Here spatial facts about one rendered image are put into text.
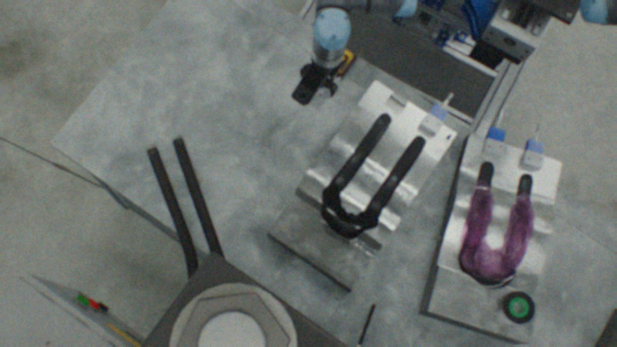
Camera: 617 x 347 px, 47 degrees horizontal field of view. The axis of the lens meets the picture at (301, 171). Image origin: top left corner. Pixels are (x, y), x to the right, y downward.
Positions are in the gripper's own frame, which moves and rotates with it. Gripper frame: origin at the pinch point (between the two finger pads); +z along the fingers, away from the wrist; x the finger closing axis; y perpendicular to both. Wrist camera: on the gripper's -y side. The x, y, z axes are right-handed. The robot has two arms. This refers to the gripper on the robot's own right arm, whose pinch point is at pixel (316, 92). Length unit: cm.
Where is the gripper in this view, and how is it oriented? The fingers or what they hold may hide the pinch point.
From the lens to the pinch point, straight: 184.8
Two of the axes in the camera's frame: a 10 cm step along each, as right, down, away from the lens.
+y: 5.7, -7.9, 2.4
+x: -8.2, -5.6, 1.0
